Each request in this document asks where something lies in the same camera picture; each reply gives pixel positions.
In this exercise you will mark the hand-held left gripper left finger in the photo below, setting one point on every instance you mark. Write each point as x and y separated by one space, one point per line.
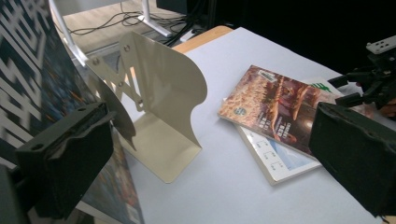
68 161

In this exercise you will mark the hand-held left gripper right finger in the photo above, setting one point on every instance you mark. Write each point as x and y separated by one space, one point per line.
355 155

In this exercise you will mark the red-brown cover magazine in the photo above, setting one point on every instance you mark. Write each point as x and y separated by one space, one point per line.
274 102

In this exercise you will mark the white book with blue picture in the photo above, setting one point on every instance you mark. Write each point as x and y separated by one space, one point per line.
280 161

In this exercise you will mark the dark illustrated flame cover magazine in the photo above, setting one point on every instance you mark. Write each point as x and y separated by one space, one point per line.
28 77

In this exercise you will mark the beige metal expandable book rack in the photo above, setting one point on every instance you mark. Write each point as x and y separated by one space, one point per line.
168 93

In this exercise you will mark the white power strip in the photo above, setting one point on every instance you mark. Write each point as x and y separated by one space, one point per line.
188 36

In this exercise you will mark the black computer case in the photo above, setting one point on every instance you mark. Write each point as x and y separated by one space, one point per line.
171 4

